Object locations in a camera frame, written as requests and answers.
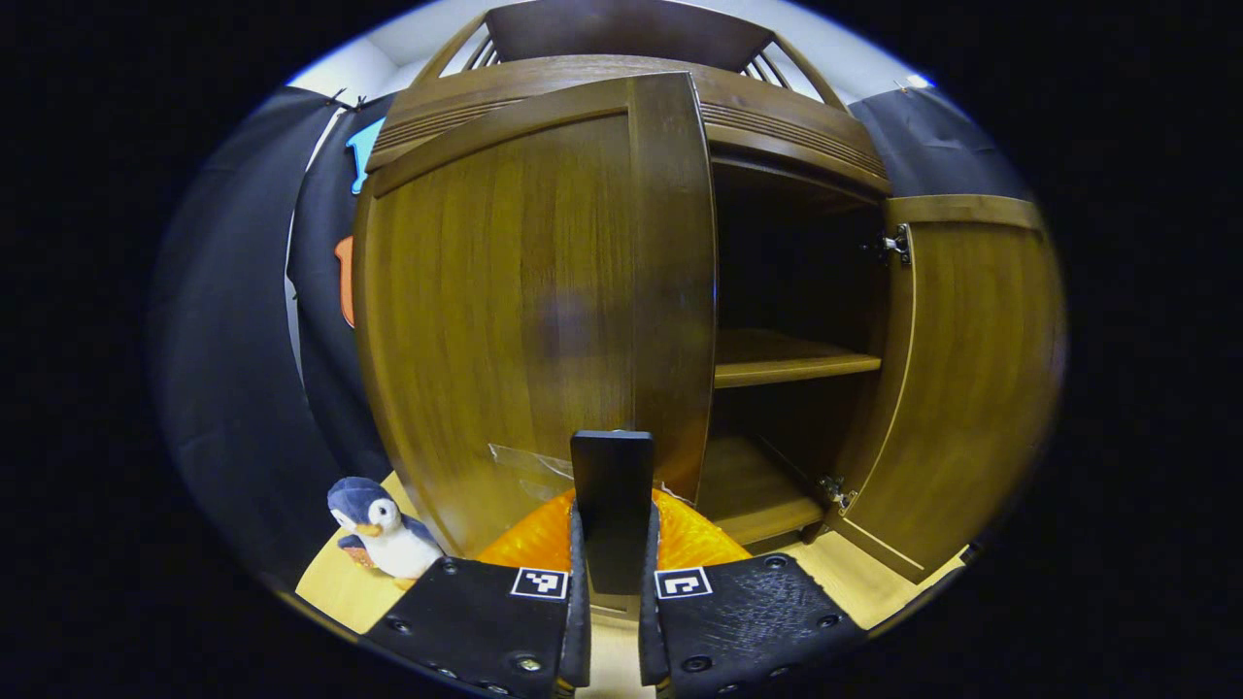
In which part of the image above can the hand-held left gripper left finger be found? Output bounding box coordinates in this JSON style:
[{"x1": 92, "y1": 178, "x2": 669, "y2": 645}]
[{"x1": 361, "y1": 488, "x2": 592, "y2": 699}]

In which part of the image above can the wooden inner shelf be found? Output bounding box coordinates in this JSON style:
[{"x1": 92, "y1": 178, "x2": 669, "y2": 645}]
[{"x1": 714, "y1": 328, "x2": 883, "y2": 390}]

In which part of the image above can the wooden cabinet door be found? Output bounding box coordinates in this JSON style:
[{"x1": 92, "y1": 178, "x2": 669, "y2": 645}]
[
  {"x1": 825, "y1": 194, "x2": 1067, "y2": 583},
  {"x1": 352, "y1": 70, "x2": 720, "y2": 615}
]

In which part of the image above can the brown wooden shoe cabinet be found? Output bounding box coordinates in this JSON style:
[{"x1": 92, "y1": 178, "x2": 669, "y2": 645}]
[{"x1": 364, "y1": 0, "x2": 894, "y2": 547}]

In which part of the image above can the plush penguin toy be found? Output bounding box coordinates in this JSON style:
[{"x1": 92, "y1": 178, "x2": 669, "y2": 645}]
[{"x1": 327, "y1": 476, "x2": 446, "y2": 591}]

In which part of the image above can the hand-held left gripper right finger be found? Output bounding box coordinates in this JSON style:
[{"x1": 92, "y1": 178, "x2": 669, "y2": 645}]
[{"x1": 637, "y1": 487, "x2": 866, "y2": 699}]

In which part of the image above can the wooden cabinet drawer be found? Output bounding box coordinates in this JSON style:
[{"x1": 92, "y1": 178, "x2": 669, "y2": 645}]
[{"x1": 367, "y1": 53, "x2": 892, "y2": 195}]

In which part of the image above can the black door handle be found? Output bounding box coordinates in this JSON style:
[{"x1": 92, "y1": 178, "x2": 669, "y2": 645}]
[{"x1": 570, "y1": 430, "x2": 655, "y2": 596}]

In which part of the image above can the black backdrop cloth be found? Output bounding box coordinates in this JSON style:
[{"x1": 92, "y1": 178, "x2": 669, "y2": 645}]
[{"x1": 146, "y1": 83, "x2": 1032, "y2": 591}]

